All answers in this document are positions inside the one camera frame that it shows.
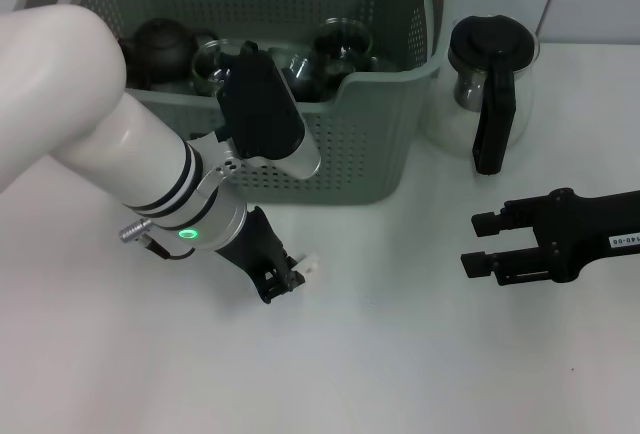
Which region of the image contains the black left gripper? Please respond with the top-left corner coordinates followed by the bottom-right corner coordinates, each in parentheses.
top-left (214, 205), bottom-right (307, 306)

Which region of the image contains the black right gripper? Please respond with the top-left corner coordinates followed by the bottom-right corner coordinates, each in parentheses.
top-left (459, 186), bottom-right (640, 287)

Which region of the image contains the grey perforated storage bin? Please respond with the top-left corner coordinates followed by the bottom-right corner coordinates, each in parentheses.
top-left (8, 0), bottom-right (457, 207)

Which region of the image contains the glass carafe with black lid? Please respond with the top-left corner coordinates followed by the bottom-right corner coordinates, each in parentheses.
top-left (422, 14), bottom-right (542, 176)

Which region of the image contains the black clay teapot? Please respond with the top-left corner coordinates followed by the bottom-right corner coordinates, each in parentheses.
top-left (117, 17), bottom-right (219, 89)

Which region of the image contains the left gripper cable with plug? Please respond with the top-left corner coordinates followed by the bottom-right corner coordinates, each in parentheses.
top-left (118, 218), bottom-right (197, 260)

